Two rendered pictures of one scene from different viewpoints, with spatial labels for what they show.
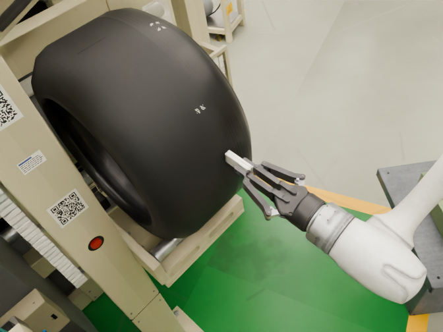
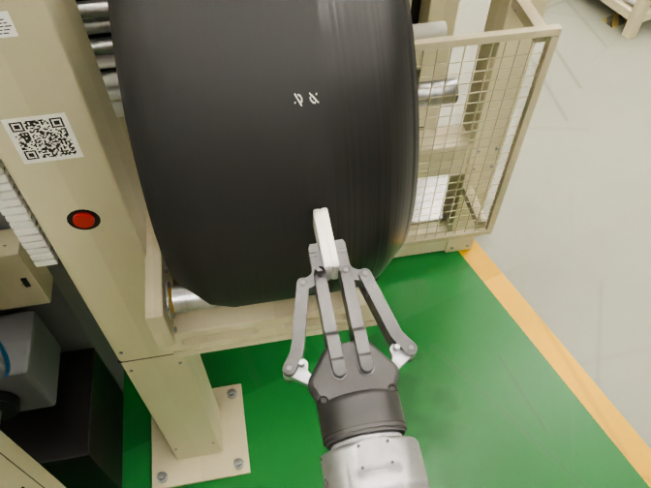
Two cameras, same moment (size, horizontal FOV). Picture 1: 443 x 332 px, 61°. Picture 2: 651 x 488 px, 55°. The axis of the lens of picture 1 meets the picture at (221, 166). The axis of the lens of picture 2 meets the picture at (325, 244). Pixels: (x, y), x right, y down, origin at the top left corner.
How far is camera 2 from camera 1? 0.32 m
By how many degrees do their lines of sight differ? 18
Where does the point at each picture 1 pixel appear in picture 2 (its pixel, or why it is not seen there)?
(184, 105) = (278, 74)
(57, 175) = (33, 73)
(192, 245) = (245, 321)
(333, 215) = (381, 468)
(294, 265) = (448, 457)
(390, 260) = not seen: outside the picture
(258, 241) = (422, 381)
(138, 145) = (147, 98)
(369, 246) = not seen: outside the picture
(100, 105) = not seen: outside the picture
